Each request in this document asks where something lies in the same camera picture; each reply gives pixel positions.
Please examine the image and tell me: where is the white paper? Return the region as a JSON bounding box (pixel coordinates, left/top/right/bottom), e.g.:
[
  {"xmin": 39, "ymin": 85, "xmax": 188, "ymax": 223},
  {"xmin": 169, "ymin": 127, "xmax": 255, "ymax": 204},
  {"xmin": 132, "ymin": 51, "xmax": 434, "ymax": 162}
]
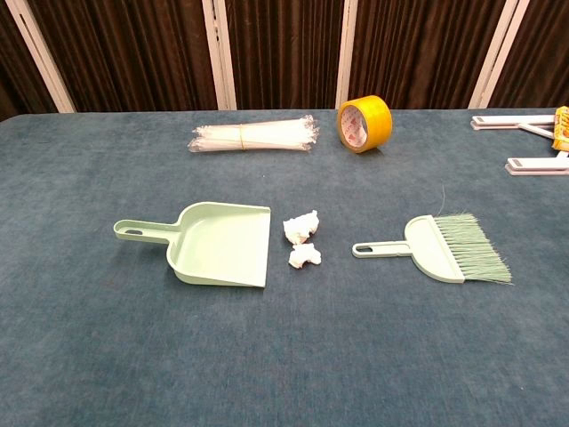
[
  {"xmin": 283, "ymin": 209, "xmax": 322, "ymax": 245},
  {"xmin": 287, "ymin": 242, "xmax": 323, "ymax": 270}
]

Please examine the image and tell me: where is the mint green plastic dustpan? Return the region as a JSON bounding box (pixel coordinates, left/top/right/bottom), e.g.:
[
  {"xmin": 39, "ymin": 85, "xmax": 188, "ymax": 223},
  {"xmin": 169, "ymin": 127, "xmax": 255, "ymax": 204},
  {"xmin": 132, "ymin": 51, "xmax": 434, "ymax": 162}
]
[{"xmin": 113, "ymin": 201, "xmax": 272, "ymax": 289}]

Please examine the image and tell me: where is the mint green hand broom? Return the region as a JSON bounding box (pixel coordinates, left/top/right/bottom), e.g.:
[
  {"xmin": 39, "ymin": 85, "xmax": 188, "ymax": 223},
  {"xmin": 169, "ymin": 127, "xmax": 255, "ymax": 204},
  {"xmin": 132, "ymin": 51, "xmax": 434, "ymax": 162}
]
[{"xmin": 351, "ymin": 184, "xmax": 516, "ymax": 286}]

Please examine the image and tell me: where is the yellow packing tape roll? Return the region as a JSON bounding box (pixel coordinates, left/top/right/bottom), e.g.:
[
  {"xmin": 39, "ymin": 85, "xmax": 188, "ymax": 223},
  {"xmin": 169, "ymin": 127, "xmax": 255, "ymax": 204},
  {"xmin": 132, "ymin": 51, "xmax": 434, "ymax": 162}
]
[{"xmin": 337, "ymin": 94, "xmax": 394, "ymax": 155}]

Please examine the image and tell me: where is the blue felt table cover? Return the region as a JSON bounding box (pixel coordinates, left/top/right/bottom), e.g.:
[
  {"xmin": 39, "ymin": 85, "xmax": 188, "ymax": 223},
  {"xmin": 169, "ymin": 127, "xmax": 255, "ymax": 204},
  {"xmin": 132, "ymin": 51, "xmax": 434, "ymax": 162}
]
[{"xmin": 0, "ymin": 108, "xmax": 569, "ymax": 427}]

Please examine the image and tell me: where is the white folding stand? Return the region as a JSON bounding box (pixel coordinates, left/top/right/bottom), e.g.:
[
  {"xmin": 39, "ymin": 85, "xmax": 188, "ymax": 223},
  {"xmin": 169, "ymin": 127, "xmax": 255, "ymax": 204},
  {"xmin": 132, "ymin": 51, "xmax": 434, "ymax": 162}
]
[{"xmin": 470, "ymin": 114, "xmax": 569, "ymax": 178}]

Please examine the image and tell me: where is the yellow snack packet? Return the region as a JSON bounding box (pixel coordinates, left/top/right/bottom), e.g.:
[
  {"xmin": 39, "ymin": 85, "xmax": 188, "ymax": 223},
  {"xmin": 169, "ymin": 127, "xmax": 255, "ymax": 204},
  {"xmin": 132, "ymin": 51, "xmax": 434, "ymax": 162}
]
[{"xmin": 552, "ymin": 105, "xmax": 569, "ymax": 151}]

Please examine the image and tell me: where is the bundle of white cable ties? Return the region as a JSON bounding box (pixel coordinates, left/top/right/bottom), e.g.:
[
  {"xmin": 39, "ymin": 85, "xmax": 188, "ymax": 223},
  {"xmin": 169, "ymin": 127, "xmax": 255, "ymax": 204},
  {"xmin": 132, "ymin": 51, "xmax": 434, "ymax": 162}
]
[{"xmin": 187, "ymin": 114, "xmax": 321, "ymax": 156}]

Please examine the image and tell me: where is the white partition frame post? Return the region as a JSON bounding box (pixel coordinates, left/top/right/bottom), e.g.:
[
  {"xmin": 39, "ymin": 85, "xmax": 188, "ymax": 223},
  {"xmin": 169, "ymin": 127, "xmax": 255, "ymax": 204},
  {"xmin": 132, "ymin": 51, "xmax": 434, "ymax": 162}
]
[
  {"xmin": 335, "ymin": 0, "xmax": 359, "ymax": 109},
  {"xmin": 202, "ymin": 0, "xmax": 237, "ymax": 111},
  {"xmin": 469, "ymin": 0, "xmax": 530, "ymax": 109},
  {"xmin": 4, "ymin": 0, "xmax": 76, "ymax": 113}
]

